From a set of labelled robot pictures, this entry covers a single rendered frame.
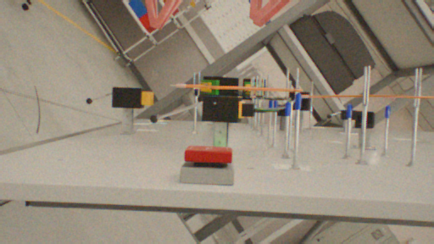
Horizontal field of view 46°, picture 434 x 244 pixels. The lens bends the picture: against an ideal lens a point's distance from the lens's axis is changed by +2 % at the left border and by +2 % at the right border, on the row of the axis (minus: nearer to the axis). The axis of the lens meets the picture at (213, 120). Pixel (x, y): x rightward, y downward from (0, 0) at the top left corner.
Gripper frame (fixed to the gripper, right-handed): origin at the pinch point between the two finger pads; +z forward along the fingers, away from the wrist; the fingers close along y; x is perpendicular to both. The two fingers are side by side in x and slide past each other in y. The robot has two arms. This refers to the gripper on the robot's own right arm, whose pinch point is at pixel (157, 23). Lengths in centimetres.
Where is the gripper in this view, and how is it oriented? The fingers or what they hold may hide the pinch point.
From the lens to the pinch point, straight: 82.4
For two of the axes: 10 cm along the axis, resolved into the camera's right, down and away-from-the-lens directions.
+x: -9.5, -2.4, 1.9
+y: 2.0, -0.4, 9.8
